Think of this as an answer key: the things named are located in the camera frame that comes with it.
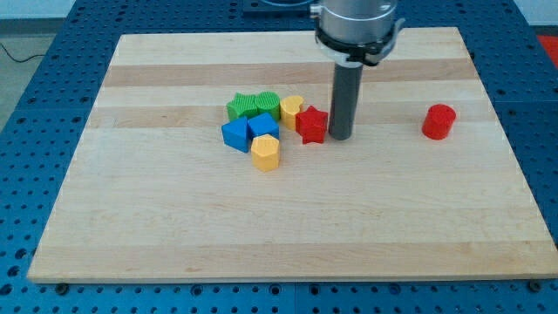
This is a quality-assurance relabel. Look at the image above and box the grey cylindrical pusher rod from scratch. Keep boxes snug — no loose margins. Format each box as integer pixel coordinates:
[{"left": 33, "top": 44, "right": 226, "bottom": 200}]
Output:
[{"left": 328, "top": 65, "right": 363, "bottom": 140}]

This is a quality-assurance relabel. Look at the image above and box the red star block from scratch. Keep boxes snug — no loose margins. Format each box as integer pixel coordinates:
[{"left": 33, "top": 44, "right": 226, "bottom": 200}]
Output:
[{"left": 296, "top": 106, "right": 328, "bottom": 144}]

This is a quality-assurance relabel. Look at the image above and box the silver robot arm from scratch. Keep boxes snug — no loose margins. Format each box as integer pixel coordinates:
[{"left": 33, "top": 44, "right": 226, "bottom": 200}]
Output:
[{"left": 310, "top": 0, "right": 405, "bottom": 140}]

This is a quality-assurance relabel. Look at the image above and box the blue cube block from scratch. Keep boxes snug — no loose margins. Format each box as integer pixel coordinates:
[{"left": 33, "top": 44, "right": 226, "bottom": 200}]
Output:
[{"left": 248, "top": 113, "right": 280, "bottom": 140}]

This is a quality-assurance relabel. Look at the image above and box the green star block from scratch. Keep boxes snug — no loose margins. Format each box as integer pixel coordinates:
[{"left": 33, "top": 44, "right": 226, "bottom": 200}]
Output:
[{"left": 226, "top": 93, "right": 258, "bottom": 121}]

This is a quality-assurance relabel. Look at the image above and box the yellow heart block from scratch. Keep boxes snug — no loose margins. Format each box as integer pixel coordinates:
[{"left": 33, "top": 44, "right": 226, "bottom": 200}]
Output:
[{"left": 280, "top": 95, "right": 305, "bottom": 131}]

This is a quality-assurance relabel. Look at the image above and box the green cylinder block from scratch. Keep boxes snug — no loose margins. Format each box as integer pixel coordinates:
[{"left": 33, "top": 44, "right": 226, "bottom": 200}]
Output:
[{"left": 255, "top": 92, "right": 281, "bottom": 121}]

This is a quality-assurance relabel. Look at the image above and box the red cylinder block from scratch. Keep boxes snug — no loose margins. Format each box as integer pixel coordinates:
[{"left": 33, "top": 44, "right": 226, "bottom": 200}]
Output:
[{"left": 422, "top": 104, "right": 457, "bottom": 140}]

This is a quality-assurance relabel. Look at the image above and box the yellow hexagon block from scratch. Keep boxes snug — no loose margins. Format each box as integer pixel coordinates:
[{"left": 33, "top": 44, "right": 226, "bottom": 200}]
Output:
[{"left": 250, "top": 134, "right": 280, "bottom": 172}]

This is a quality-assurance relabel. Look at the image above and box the blue triangle block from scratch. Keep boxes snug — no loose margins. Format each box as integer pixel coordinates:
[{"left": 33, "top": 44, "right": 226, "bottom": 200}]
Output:
[{"left": 221, "top": 117, "right": 250, "bottom": 153}]

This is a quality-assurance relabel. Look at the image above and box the wooden board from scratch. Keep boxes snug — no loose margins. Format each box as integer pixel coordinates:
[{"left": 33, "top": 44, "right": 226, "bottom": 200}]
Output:
[{"left": 28, "top": 27, "right": 557, "bottom": 283}]

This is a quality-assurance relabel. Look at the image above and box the black cable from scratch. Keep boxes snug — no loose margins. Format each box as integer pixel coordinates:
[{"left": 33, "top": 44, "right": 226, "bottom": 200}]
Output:
[{"left": 0, "top": 42, "right": 46, "bottom": 64}]

